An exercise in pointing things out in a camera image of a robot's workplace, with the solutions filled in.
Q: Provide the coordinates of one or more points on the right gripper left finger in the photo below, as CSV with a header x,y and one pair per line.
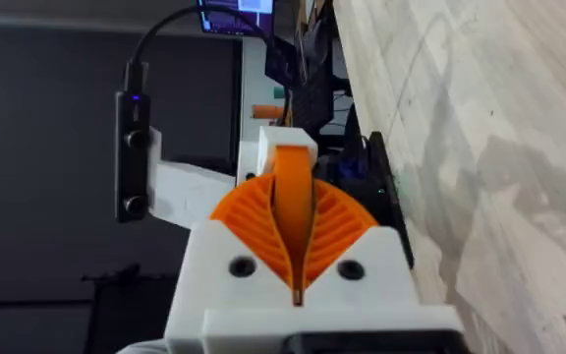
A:
x,y
214,265

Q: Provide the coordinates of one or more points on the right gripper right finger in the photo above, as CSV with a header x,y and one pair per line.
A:
x,y
361,255

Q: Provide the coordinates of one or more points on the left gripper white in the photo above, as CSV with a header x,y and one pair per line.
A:
x,y
189,194

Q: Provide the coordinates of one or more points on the orange ribbed wedge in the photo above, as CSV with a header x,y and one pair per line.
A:
x,y
294,196

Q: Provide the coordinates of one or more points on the orange cylinder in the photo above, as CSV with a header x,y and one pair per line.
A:
x,y
267,111

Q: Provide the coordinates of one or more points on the black box with green light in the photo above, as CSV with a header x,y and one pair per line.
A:
x,y
388,196

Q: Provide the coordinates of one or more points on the computer monitor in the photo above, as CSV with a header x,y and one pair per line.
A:
x,y
236,16

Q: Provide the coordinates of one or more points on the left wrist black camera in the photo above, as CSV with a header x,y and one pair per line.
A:
x,y
133,157

